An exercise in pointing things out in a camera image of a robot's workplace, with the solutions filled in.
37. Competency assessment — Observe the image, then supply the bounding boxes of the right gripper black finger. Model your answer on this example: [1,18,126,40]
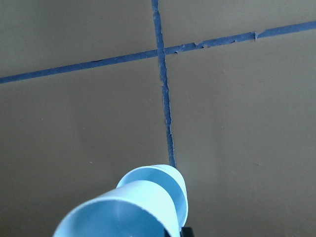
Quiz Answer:
[163,227,194,237]

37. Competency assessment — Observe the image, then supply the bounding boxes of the light blue cup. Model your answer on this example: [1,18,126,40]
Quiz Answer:
[117,164,189,228]
[53,180,180,237]

